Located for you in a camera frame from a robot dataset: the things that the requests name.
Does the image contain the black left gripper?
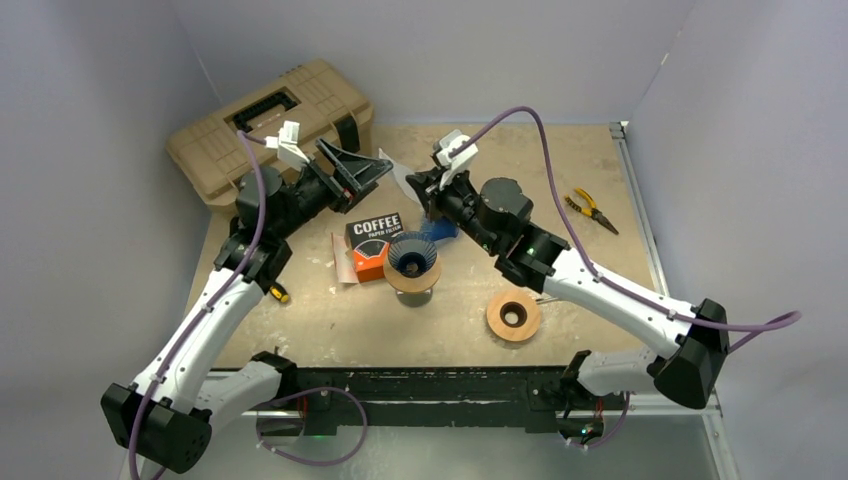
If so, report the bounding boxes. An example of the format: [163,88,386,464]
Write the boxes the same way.
[273,138,391,240]

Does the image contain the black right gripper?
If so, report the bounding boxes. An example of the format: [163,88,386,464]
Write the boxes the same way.
[407,166,501,255]

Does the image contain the white paper coffee filter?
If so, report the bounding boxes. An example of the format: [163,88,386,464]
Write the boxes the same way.
[378,148,420,204]

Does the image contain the blue glass dripper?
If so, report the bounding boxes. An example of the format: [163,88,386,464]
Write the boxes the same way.
[387,231,438,277]
[419,216,460,243]

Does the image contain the wooden dripper ring holder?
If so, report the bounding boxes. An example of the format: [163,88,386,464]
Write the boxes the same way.
[383,257,442,294]

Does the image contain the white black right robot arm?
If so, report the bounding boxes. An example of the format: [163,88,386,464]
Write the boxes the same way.
[405,168,730,409]

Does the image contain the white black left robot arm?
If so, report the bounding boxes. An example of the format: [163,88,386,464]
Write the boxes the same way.
[100,140,393,479]

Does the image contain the black orange coffee filter box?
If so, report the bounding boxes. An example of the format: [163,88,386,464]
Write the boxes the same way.
[345,212,404,283]

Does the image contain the white paper coffee filters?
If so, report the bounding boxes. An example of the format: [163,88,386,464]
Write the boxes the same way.
[331,233,360,284]

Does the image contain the tan plastic toolbox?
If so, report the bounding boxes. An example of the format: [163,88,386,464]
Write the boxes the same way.
[165,59,375,214]

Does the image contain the clear glass carafe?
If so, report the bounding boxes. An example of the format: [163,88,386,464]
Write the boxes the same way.
[395,289,433,308]

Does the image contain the yellow black screwdriver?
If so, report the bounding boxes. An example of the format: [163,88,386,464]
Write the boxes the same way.
[269,284,290,304]

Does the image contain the yellow black pliers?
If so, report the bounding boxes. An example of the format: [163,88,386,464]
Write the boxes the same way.
[564,188,620,235]

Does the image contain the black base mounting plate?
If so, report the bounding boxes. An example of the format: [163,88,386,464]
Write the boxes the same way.
[259,366,625,435]

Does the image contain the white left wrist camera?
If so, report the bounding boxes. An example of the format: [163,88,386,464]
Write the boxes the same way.
[264,120,311,172]

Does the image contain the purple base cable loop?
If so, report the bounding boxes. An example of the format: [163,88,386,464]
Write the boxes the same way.
[254,387,370,467]

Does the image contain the aluminium frame rail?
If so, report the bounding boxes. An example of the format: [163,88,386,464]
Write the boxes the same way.
[119,370,737,480]

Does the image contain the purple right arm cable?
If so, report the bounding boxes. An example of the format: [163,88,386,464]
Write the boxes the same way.
[450,105,803,356]

